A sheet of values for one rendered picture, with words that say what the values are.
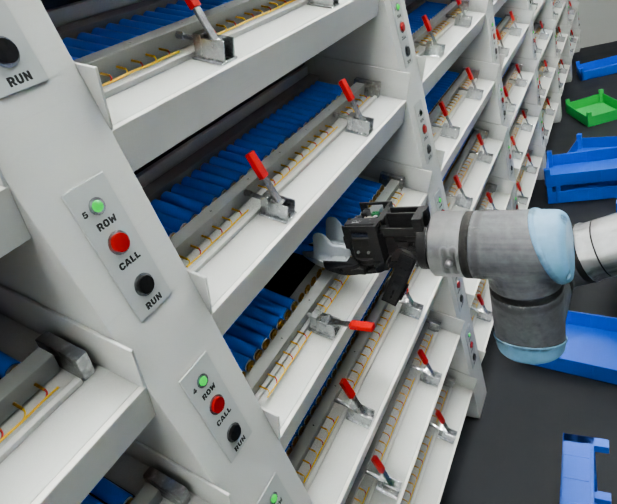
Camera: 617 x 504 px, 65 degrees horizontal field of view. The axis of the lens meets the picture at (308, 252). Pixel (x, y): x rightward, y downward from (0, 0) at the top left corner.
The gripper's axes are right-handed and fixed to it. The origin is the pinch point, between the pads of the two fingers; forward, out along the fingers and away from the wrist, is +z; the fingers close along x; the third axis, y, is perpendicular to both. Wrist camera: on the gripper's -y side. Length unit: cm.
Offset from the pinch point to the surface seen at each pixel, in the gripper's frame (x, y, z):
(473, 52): -101, 3, -4
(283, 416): 26.3, -6.2, -7.1
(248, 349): 20.8, -1.4, 0.2
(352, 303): 4.6, -6.1, -7.2
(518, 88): -150, -25, -8
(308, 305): 10.1, -2.2, -3.5
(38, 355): 41.5, 18.2, 0.0
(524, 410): -36, -76, -22
